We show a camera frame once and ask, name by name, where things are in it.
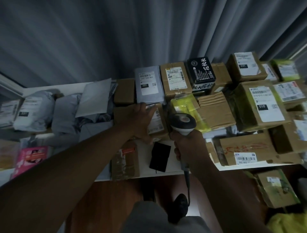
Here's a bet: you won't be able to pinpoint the person's right hand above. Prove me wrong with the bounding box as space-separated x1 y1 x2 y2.
169 129 211 172

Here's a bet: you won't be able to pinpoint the person's left hand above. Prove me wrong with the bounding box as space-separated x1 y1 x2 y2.
114 102 158 145

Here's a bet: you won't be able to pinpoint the cardboard box with side label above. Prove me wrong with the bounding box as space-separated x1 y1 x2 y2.
113 103 171 145

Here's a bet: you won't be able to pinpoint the white handheld barcode scanner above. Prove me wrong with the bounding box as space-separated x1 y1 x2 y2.
168 113 197 174

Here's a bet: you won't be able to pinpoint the person's left forearm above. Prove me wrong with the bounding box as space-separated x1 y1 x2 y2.
0 125 135 233

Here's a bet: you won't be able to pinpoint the person's right forearm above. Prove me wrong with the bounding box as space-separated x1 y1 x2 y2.
188 154 274 233

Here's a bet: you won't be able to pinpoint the taped box with red label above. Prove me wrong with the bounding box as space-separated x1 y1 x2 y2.
110 141 140 181

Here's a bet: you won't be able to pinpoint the narrow small cardboard box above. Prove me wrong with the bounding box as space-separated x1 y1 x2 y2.
205 142 219 164

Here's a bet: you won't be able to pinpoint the yellow-green bag parcel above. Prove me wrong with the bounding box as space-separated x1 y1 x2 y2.
170 93 212 134

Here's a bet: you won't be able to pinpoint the small unlabelled brown box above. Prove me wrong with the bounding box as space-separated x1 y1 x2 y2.
114 78 135 106

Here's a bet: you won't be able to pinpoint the person's black shoe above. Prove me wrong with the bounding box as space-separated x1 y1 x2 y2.
167 194 189 223

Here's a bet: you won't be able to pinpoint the ribbed corrugated cardboard box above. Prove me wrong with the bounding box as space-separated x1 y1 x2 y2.
197 92 237 130

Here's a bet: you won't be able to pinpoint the grey parcel with white label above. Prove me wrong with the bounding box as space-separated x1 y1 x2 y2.
134 66 165 105

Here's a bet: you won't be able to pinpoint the white envelope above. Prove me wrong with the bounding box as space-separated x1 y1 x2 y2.
75 78 112 118

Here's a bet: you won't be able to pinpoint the cardboard box with large label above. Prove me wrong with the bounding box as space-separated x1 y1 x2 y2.
160 62 193 99

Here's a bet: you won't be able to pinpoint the flat box with red writing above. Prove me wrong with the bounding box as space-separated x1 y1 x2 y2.
214 133 277 167

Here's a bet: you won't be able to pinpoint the person's grey shorts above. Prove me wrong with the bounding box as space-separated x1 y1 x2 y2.
122 200 212 233

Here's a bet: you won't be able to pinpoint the black box with white print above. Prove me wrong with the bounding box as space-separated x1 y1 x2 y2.
186 57 217 96

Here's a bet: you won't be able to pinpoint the plain grey poly mailer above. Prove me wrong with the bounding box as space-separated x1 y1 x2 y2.
51 93 83 142

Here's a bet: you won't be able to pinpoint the plain brown cardboard box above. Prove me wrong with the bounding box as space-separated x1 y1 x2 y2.
211 63 232 93

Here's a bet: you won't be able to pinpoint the large green-taped cardboard box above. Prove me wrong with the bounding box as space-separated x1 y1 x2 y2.
230 80 292 132

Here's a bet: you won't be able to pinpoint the green-striped cardboard box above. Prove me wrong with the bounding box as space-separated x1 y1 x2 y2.
254 169 301 208

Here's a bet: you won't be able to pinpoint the grey curtain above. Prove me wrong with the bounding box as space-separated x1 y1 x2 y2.
0 0 307 88

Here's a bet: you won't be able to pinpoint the cardboard box with black-marked label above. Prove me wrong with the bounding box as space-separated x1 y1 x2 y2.
226 52 268 83

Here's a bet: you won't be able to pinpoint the brown box with torn tape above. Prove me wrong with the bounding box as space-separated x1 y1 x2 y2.
268 120 307 154

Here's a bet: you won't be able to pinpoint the grey poly mailer with label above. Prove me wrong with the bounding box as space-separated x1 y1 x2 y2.
13 90 56 132

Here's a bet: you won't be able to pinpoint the pink printed box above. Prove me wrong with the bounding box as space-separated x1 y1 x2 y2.
12 146 49 178

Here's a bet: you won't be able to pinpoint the small cardboard box white label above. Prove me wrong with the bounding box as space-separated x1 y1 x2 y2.
260 61 279 83

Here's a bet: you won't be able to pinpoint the cardboard box red-white label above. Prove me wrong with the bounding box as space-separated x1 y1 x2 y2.
273 80 307 104

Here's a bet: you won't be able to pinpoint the yellow plastic bag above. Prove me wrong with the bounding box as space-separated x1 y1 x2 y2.
267 212 307 233

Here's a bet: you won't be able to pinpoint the yellow-green packet with label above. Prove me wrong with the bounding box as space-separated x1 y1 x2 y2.
271 59 302 82

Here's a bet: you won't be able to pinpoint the white parcel with barcode label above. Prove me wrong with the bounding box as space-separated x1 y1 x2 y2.
0 99 20 128

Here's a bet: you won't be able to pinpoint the grey scanner cable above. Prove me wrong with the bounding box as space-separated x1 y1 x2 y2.
183 168 193 207

